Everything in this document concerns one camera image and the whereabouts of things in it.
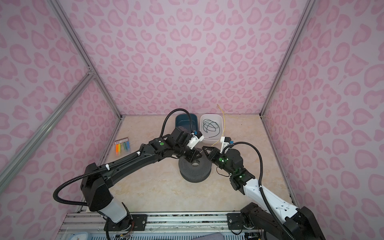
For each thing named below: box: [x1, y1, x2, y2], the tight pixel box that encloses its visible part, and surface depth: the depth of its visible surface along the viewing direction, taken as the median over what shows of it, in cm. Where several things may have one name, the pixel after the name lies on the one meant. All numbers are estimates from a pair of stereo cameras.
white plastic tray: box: [199, 114, 223, 144], surface depth 115 cm
